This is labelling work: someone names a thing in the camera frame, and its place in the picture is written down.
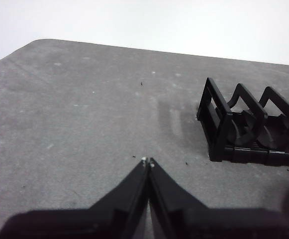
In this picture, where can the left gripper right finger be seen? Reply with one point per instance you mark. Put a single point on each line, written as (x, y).
(209, 224)

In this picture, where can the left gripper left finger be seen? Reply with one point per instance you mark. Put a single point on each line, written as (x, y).
(97, 221)

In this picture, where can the black plate rack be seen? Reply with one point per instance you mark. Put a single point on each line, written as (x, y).
(243, 152)

